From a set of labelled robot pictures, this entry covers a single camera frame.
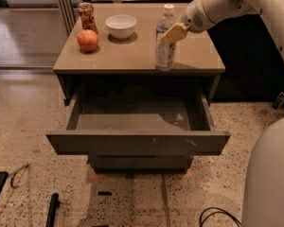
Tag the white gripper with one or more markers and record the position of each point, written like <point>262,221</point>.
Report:
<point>194,18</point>

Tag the clear plastic water bottle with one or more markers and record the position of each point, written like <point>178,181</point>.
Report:
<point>164,54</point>

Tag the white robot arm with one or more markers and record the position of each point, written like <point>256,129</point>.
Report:
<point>271,13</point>

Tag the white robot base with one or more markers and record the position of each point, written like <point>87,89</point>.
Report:
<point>263,202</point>

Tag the grey cabinet with counter top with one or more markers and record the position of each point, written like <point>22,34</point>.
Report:
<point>127,67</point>

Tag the open grey top drawer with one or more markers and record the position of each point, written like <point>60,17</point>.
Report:
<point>138,125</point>

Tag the white ceramic bowl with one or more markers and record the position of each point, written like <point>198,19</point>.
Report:
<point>121,26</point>

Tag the red apple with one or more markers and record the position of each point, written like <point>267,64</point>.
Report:
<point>88,40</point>

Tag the small black tape piece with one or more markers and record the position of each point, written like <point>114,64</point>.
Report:
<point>105,193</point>

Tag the black bar on floor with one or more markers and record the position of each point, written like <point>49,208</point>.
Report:
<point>53,206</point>

